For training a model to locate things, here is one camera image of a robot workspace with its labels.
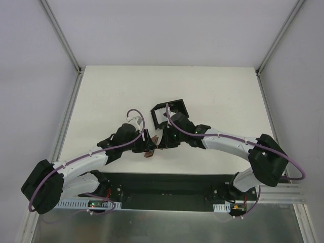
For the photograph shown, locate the brown leather card holder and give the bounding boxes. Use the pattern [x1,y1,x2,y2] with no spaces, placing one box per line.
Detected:
[144,135,159,158]

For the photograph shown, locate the black plastic card box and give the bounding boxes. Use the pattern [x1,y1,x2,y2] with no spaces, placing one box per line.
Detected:
[150,99,189,130]

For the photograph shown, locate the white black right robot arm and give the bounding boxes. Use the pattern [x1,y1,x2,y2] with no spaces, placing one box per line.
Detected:
[153,113,288,200]

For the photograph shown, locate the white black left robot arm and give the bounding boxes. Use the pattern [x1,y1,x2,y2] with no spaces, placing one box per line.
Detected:
[21,123,157,215]

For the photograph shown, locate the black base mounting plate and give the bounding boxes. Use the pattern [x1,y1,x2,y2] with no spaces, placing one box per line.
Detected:
[104,172,257,212]

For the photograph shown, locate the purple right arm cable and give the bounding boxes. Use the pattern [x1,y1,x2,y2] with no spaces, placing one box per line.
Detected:
[165,103,306,220]

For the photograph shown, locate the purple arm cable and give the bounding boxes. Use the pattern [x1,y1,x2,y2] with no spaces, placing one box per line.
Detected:
[165,103,306,220]
[28,108,145,213]

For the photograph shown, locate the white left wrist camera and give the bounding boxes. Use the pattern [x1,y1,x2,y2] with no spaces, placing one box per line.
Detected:
[127,116,143,130]

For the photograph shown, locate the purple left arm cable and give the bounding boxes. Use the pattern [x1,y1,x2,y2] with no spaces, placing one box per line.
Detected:
[28,108,145,213]

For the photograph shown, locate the left rear aluminium post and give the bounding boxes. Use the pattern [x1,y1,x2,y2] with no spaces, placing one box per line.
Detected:
[38,0,83,73]

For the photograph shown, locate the aluminium post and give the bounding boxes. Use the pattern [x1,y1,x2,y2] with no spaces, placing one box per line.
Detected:
[255,0,307,76]
[38,0,83,73]

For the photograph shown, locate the white right cable duct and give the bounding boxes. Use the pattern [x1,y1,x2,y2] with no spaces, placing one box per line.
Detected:
[213,202,247,213]

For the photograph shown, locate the white cable duct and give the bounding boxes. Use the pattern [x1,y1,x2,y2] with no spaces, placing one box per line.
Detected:
[55,199,122,210]
[213,202,247,213]

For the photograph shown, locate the white left cable duct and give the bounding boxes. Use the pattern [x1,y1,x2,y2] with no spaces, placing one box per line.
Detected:
[55,199,122,210]

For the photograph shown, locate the right aluminium side rail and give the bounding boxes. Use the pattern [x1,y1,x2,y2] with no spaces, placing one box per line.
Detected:
[256,70,317,242]

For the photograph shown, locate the right rear aluminium post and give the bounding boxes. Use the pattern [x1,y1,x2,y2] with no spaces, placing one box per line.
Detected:
[255,0,307,76]

